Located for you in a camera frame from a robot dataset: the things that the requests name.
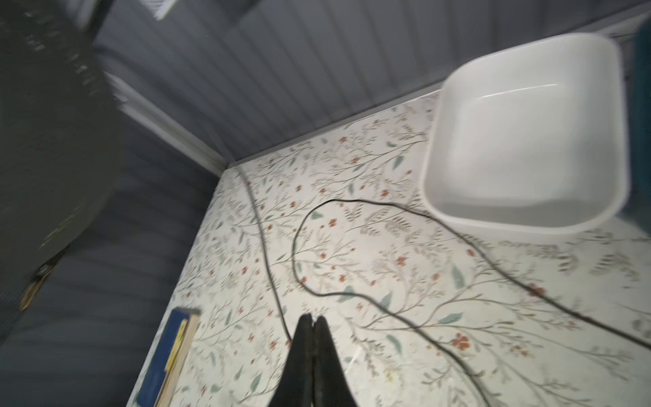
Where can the floral table mat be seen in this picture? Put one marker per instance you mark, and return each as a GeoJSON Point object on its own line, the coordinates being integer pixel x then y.
{"type": "Point", "coordinates": [421, 314]}

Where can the teal plastic bin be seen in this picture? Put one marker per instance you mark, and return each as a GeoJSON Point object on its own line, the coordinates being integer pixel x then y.
{"type": "Point", "coordinates": [640, 126]}

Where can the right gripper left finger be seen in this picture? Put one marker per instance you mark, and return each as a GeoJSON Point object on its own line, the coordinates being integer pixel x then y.
{"type": "Point", "coordinates": [295, 389]}

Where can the white plastic bin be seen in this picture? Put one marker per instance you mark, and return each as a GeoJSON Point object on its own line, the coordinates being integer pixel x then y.
{"type": "Point", "coordinates": [531, 143]}

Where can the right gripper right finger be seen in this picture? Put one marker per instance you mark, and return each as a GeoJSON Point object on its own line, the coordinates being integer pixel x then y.
{"type": "Point", "coordinates": [330, 388]}

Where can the grey perforated cable spool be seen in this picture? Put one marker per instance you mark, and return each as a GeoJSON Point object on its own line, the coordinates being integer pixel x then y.
{"type": "Point", "coordinates": [61, 142]}

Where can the blue book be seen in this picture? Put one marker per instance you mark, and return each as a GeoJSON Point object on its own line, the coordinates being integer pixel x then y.
{"type": "Point", "coordinates": [166, 364]}

